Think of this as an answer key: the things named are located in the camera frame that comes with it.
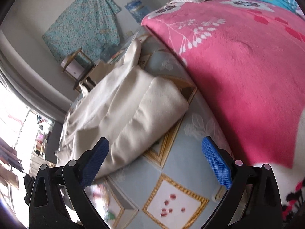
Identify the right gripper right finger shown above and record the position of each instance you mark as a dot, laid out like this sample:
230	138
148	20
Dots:
220	161

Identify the pink floral fleece blanket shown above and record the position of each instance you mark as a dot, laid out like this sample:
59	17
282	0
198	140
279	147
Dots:
247	59

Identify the teal floral wall cloth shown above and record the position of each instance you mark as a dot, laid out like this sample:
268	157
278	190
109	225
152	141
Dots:
87	24

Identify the cream jacket with black trim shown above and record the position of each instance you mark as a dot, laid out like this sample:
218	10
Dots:
129	107

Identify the dark hanging clothes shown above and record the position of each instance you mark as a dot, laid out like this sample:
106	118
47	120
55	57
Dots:
9	158

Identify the wooden shelf stand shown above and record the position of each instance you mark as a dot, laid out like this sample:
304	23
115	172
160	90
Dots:
74	69

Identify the blue water bottle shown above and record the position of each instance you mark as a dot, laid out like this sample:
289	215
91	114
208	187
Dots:
138	9

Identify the grey curtain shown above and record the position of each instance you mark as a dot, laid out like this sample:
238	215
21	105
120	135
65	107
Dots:
29	86

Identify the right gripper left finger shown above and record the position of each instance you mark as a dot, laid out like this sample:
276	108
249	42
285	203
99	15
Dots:
90	162

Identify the light blue floral bedsheet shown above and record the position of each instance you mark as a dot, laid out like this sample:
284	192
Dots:
171	185

